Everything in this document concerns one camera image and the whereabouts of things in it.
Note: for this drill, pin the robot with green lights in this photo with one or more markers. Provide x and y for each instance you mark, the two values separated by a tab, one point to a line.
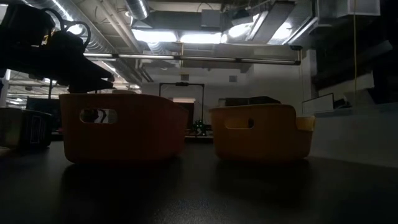
199	127

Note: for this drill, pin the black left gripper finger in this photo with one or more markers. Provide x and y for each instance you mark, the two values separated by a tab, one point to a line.
90	87
84	71

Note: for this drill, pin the clear grey plastic bin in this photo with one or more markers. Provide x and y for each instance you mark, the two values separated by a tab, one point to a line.
357	137

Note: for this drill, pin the white board panel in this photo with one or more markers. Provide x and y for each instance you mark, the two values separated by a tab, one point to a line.
318	104

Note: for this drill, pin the black rectangular stand frame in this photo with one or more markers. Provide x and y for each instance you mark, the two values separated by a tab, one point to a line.
182	84

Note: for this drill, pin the silver ventilation duct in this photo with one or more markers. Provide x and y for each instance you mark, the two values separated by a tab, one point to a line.
138	9

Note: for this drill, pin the yellow plastic tray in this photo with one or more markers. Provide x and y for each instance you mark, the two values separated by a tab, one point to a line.
264	140

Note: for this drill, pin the long ceiling light tube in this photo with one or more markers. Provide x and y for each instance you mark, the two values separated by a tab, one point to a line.
186	58

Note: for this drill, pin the dark green spice bottle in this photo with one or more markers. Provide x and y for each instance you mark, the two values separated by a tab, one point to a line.
37	130

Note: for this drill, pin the red plastic tray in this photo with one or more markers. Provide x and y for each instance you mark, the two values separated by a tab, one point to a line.
140	130

